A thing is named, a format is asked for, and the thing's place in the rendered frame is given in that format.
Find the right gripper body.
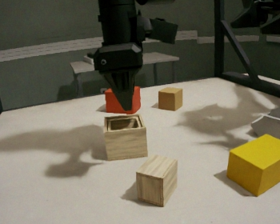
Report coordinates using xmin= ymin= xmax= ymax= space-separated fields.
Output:
xmin=93 ymin=5 xmax=143 ymax=70

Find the white open box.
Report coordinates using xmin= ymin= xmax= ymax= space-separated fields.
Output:
xmin=251 ymin=107 xmax=280 ymax=139

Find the red cube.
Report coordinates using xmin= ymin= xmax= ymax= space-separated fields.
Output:
xmin=105 ymin=86 xmax=141 ymax=114

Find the yellow rectangular block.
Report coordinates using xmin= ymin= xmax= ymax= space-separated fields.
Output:
xmin=226 ymin=134 xmax=280 ymax=196

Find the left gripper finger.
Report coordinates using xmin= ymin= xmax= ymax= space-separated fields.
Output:
xmin=260 ymin=14 xmax=280 ymax=34
xmin=230 ymin=0 xmax=260 ymax=29

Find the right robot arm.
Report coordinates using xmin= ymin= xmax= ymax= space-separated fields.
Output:
xmin=98 ymin=0 xmax=178 ymax=45

